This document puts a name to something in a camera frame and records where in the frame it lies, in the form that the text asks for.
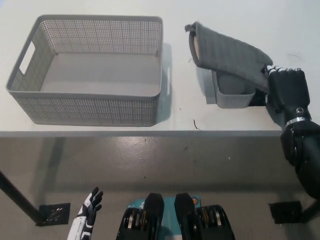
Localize black robot body teal tops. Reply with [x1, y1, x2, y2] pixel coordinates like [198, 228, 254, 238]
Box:
[116, 192, 237, 240]

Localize grey quilted oven glove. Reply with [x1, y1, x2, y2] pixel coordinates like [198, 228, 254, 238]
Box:
[184, 21, 275, 95]

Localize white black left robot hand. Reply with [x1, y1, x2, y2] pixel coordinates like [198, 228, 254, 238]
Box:
[66, 186, 104, 240]

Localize small grey plastic tray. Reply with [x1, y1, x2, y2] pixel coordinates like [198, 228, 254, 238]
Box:
[206, 68, 270, 107]

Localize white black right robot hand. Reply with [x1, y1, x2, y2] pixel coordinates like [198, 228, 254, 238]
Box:
[261, 64, 314, 125]

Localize large grey perforated basket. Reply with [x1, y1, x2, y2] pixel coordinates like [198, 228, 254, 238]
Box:
[4, 14, 173, 128]

